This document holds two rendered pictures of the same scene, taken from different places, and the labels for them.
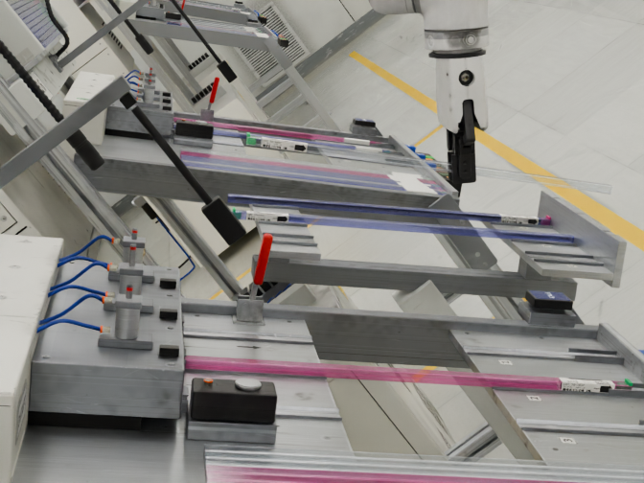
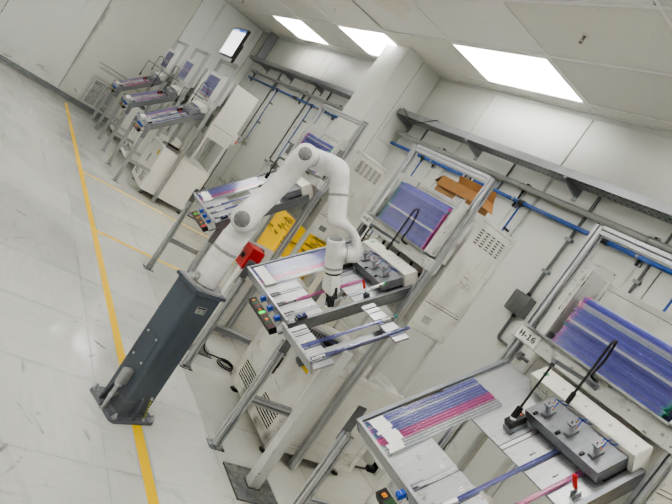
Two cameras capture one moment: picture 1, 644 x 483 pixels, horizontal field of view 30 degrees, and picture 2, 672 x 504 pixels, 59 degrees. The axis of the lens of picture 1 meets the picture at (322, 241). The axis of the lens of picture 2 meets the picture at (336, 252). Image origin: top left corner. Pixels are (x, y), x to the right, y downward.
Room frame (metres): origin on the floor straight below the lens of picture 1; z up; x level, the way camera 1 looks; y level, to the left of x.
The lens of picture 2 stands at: (3.65, -1.92, 1.42)
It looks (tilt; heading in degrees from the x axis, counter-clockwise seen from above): 6 degrees down; 143
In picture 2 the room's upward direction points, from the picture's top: 34 degrees clockwise
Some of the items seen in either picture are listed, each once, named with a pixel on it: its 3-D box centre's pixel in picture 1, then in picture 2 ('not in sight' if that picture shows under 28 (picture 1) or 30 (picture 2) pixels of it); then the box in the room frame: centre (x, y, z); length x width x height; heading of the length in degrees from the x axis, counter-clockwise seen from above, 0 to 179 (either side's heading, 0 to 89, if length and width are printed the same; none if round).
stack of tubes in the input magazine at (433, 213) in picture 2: not in sight; (418, 217); (1.12, 0.32, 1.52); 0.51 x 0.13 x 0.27; 177
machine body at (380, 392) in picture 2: not in sight; (310, 389); (1.07, 0.44, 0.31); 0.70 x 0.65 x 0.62; 177
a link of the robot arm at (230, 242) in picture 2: not in sight; (240, 228); (1.27, -0.66, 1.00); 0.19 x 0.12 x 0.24; 144
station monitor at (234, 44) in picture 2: not in sight; (236, 46); (-3.63, 0.52, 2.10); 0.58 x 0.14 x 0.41; 177
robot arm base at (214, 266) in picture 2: not in sight; (213, 267); (1.30, -0.68, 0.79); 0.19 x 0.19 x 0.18
